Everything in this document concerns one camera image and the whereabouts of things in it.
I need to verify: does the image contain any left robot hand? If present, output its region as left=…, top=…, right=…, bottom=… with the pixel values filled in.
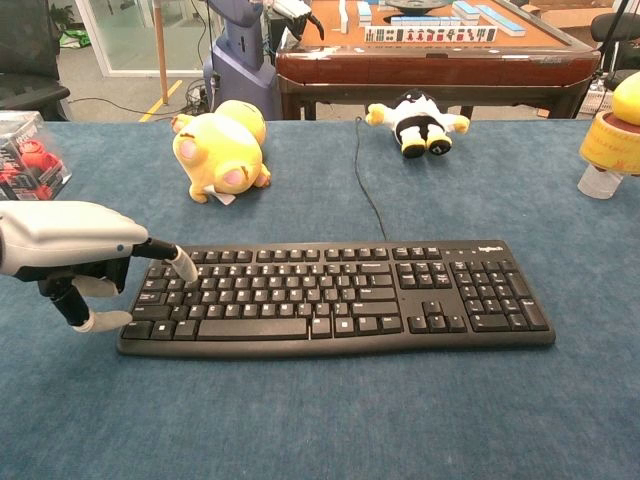
left=0, top=200, right=200, bottom=334

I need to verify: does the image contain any black computer keyboard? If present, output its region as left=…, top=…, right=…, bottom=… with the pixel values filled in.
left=115, top=239, right=557, bottom=359

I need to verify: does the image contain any purple robot base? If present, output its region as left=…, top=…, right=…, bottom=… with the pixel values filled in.
left=202, top=0, right=283, bottom=121

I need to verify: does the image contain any clear box with red figure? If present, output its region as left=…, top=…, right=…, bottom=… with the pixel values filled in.
left=0, top=110, right=73, bottom=203

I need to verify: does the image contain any yellow plush bear toy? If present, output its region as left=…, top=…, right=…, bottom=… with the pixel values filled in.
left=171, top=99, right=272, bottom=206

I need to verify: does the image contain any black office chair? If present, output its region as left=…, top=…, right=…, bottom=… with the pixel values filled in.
left=0, top=0, right=72, bottom=123

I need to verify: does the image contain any wooden pole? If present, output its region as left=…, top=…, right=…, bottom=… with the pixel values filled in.
left=152, top=0, right=170, bottom=105

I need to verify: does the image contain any blue table cloth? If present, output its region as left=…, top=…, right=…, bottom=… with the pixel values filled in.
left=0, top=118, right=640, bottom=480

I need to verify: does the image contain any black white robot gripper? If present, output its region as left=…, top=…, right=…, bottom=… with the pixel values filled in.
left=272, top=0, right=326, bottom=42

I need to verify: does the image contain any black white penguin plush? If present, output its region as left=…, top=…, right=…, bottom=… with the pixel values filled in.
left=364, top=88, right=472, bottom=160

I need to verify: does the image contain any brown mahjong table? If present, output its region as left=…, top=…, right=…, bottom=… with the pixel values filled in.
left=274, top=0, right=602, bottom=122

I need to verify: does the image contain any face-up mahjong tile row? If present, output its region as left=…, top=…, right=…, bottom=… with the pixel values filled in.
left=364, top=25, right=499, bottom=45

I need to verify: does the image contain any long blue mahjong tile row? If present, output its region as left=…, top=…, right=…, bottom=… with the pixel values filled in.
left=452, top=0, right=527, bottom=37

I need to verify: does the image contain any clear plastic cup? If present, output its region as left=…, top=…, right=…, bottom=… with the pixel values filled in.
left=576, top=163, right=623, bottom=201

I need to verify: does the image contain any white plastic basket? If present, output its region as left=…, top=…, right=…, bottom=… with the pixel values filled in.
left=581, top=78, right=617, bottom=118

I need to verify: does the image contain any yellow tape roll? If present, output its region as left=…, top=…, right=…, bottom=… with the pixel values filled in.
left=579, top=111, right=640, bottom=177

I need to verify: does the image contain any cardboard box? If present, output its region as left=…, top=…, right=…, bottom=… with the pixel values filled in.
left=527, top=0, right=621, bottom=30

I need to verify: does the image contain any yellow round toy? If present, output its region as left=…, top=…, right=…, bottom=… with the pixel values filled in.
left=611, top=71, right=640, bottom=127

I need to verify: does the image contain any black stool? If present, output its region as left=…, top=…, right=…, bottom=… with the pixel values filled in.
left=590, top=11, right=640, bottom=92

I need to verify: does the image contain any black floor cable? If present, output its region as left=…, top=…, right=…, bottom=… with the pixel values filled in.
left=66, top=95, right=176, bottom=117

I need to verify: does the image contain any thin black cable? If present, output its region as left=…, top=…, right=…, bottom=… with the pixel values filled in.
left=353, top=116, right=389, bottom=243

